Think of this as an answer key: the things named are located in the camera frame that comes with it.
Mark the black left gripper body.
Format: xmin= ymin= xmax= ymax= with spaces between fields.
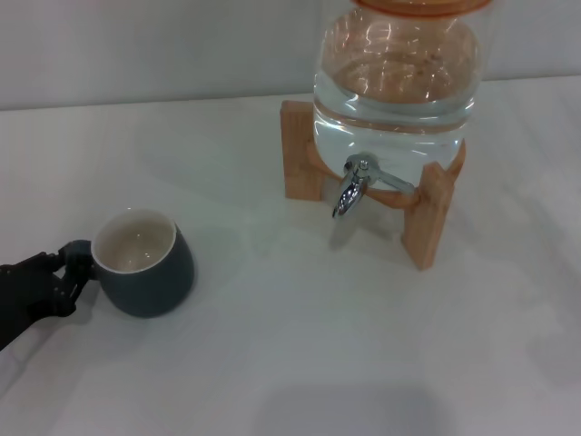
xmin=0 ymin=260 xmax=58 ymax=353

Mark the black ceramic cup white inside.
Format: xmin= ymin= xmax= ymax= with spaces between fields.
xmin=90 ymin=207 xmax=198 ymax=320

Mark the chrome faucet with lever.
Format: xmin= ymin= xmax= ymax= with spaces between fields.
xmin=330 ymin=153 xmax=417 ymax=221

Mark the wooden dispenser stand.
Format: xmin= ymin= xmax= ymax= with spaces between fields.
xmin=280 ymin=99 xmax=468 ymax=273

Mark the glass water dispenser jar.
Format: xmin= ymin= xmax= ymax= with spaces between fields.
xmin=311 ymin=0 xmax=489 ymax=193

